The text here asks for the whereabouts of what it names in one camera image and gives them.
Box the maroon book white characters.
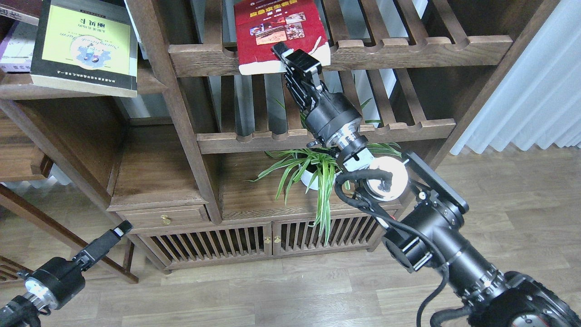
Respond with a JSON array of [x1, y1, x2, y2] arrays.
[[0, 0, 42, 25]]

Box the brass drawer knob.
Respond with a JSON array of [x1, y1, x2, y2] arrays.
[[160, 215, 172, 226]]

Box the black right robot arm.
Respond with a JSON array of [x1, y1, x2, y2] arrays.
[[272, 42, 580, 327]]

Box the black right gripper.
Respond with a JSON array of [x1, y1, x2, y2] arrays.
[[271, 42, 363, 146]]

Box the dark wooden bookshelf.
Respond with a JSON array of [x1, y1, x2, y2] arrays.
[[1, 0, 558, 273]]

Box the white plant pot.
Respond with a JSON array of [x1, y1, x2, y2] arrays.
[[300, 165, 335, 191]]

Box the spider plant green leaves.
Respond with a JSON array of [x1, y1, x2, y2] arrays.
[[248, 89, 404, 246]]

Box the red paperback book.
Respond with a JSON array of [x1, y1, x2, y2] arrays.
[[234, 0, 331, 76]]

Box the dark spine book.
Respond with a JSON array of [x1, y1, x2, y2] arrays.
[[30, 0, 138, 98]]

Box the pale lavender paperback book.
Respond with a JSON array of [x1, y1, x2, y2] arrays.
[[0, 21, 38, 73]]

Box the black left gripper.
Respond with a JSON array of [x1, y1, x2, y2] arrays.
[[23, 221, 133, 310]]

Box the white sheer curtain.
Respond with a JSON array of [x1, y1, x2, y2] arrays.
[[450, 0, 581, 155]]

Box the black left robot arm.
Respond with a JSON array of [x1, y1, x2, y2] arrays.
[[0, 220, 133, 327]]

